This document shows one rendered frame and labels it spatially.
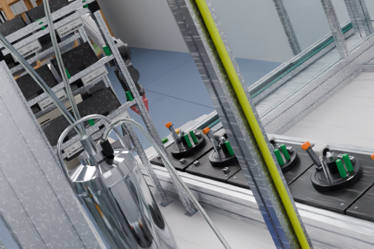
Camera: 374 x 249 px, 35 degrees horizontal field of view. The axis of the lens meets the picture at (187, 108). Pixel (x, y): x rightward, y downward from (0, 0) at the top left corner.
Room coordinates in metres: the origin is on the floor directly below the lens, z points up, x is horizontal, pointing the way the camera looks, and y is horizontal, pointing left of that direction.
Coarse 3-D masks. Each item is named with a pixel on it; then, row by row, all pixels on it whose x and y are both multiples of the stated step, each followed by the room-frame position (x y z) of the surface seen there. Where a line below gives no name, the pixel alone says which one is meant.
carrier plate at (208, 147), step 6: (210, 132) 2.15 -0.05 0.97; (210, 144) 2.04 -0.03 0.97; (168, 150) 2.16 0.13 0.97; (198, 150) 2.04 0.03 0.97; (204, 150) 2.01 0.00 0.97; (210, 150) 2.00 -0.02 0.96; (186, 156) 2.03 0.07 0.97; (192, 156) 2.01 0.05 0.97; (198, 156) 1.98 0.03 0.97; (150, 162) 2.15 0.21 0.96; (156, 162) 2.10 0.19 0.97; (162, 162) 2.07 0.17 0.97; (174, 162) 2.02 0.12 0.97; (180, 162) 2.00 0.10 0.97; (186, 162) 1.98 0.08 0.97; (192, 162) 1.96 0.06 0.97; (180, 168) 1.95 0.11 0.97
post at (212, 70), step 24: (168, 0) 0.94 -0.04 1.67; (192, 0) 0.91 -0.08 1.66; (192, 24) 0.91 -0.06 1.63; (216, 24) 0.92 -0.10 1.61; (192, 48) 0.93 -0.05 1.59; (216, 72) 0.90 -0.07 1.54; (240, 72) 0.92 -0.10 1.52; (216, 96) 0.93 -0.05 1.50; (240, 120) 0.91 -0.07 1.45; (240, 144) 0.92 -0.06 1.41; (264, 168) 0.91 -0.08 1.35; (264, 192) 0.91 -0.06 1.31; (288, 192) 0.92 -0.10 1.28; (264, 216) 0.94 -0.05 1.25; (288, 240) 0.90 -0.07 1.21
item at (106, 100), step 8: (96, 96) 1.83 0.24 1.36; (104, 96) 1.84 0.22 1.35; (112, 96) 1.84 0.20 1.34; (80, 104) 1.82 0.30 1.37; (88, 104) 1.82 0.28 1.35; (96, 104) 1.82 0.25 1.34; (104, 104) 1.82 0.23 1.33; (112, 104) 1.82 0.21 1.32; (120, 104) 1.83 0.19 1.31; (80, 112) 1.80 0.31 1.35; (88, 112) 1.80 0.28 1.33; (96, 112) 1.81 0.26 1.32; (96, 120) 1.80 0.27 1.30; (96, 128) 1.94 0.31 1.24
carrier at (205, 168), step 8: (272, 136) 1.83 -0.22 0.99; (224, 144) 1.86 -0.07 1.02; (272, 144) 1.82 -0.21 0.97; (208, 152) 1.98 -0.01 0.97; (216, 152) 1.82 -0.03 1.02; (224, 152) 1.87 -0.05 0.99; (232, 152) 1.83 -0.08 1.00; (200, 160) 1.94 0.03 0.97; (208, 160) 1.91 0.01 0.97; (216, 160) 1.84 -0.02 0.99; (224, 160) 1.81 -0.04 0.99; (232, 160) 1.81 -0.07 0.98; (192, 168) 1.91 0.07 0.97; (200, 168) 1.88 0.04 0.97; (208, 168) 1.85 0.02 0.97; (216, 168) 1.82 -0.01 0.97; (232, 168) 1.77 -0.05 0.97; (240, 168) 1.75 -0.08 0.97; (208, 176) 1.80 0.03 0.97; (216, 176) 1.77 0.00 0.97; (224, 176) 1.74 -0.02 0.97
